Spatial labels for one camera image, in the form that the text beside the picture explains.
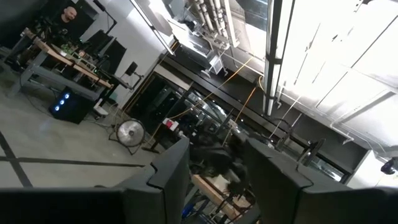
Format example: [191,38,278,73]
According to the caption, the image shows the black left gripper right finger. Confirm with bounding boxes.
[244,138,313,224]

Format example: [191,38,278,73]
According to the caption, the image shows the red and white box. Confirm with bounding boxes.
[162,117,180,131]

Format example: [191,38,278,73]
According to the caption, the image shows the person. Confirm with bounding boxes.
[46,6,78,46]

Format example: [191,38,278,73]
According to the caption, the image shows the black boom lamp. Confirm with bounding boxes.
[92,0,118,35]

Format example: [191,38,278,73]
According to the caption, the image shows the orange hanging cable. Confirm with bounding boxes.
[222,85,259,147]
[167,57,254,121]

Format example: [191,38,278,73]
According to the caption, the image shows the wooden workbench with grey legs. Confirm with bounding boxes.
[7,27,114,102]

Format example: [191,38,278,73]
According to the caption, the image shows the white ceiling pipes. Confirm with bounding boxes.
[189,0,240,49]

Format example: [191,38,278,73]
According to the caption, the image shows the black ceiling camera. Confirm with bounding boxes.
[380,157,398,175]

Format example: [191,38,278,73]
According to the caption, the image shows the round metal floor fan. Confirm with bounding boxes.
[108,118,147,156]

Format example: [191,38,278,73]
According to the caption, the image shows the black computer tower blue lights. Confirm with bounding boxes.
[49,86,94,124]

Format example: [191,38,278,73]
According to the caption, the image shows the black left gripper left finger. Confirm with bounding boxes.
[115,138,191,224]

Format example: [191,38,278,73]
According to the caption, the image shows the small black monitor on arm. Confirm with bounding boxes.
[125,61,144,82]

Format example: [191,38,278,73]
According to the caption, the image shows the black partition panel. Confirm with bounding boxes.
[83,29,127,75]

